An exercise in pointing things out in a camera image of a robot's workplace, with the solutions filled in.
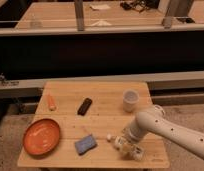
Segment metal vertical post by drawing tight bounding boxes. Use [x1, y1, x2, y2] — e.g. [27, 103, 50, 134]
[74, 0, 85, 31]

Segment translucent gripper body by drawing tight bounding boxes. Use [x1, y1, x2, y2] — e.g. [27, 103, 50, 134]
[114, 136, 141, 157]

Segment metal clamp at left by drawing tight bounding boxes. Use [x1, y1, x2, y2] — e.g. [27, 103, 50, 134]
[0, 73, 19, 86]

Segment translucent plastic cup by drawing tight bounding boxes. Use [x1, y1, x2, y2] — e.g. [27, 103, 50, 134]
[123, 90, 139, 112]

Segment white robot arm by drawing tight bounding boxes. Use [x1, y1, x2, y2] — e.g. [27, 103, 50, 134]
[114, 105, 204, 160]

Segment black rectangular block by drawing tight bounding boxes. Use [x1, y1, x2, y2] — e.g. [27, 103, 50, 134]
[77, 98, 92, 116]

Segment white paper on bench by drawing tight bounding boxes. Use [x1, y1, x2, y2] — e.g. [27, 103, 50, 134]
[90, 4, 110, 10]

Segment orange carrot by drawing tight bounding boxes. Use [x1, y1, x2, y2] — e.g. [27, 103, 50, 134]
[47, 94, 56, 111]

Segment blue sponge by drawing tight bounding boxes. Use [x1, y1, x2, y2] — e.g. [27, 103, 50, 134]
[75, 135, 97, 155]

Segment small wooden table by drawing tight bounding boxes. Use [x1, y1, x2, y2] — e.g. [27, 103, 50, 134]
[17, 81, 169, 169]

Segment black cables on bench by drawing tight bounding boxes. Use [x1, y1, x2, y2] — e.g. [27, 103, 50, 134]
[119, 0, 156, 13]

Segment white plastic bottle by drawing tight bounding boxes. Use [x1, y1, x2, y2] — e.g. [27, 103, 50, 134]
[106, 134, 144, 161]

